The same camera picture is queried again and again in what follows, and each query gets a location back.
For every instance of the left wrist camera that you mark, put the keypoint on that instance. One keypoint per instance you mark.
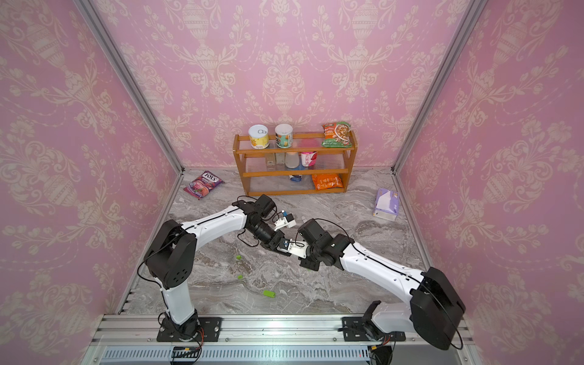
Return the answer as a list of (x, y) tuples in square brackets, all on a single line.
[(270, 213)]

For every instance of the pink candy bag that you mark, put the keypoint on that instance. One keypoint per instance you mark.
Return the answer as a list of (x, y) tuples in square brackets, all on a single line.
[(203, 185)]

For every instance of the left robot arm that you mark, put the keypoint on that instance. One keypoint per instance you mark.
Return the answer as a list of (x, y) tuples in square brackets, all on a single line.
[(170, 259)]

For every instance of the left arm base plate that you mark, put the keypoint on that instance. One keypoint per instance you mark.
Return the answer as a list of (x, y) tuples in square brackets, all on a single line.
[(201, 329)]

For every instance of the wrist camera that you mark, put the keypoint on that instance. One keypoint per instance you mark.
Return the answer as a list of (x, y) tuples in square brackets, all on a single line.
[(311, 241), (270, 213)]

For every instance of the white bottle on shelf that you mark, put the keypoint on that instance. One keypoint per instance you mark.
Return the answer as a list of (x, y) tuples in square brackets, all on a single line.
[(292, 160)]

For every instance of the pink white cup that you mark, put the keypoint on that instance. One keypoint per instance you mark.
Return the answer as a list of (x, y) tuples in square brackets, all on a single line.
[(308, 158)]

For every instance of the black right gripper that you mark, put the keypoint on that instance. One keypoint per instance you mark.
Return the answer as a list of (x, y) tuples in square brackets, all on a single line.
[(307, 265)]

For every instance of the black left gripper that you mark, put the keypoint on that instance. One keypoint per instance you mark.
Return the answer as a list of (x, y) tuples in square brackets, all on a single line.
[(277, 242)]

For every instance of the green white can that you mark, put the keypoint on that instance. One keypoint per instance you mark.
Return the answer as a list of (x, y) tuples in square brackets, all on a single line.
[(284, 134)]

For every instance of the aluminium front rail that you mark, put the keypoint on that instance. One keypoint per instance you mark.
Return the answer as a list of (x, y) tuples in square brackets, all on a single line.
[(245, 329)]

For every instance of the yellow white can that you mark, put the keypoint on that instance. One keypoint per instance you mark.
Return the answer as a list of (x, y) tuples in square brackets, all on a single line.
[(259, 137)]

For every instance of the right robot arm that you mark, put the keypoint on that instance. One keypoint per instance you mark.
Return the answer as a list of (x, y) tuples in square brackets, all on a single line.
[(430, 305)]

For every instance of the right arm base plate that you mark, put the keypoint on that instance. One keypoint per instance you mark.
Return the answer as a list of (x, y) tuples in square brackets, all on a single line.
[(357, 329)]

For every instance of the wooden shelf rack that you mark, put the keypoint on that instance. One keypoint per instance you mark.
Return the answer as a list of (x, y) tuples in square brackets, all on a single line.
[(276, 171)]

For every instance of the purple tissue pack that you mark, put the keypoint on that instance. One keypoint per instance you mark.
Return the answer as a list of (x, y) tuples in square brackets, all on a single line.
[(387, 205)]

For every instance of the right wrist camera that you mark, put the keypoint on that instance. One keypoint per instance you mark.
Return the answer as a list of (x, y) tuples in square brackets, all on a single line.
[(311, 241)]

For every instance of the green red snack bag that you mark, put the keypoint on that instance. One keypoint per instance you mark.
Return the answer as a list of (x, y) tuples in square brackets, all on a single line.
[(337, 135)]

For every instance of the orange chips bag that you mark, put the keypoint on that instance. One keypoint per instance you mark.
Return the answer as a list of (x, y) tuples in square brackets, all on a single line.
[(327, 181)]

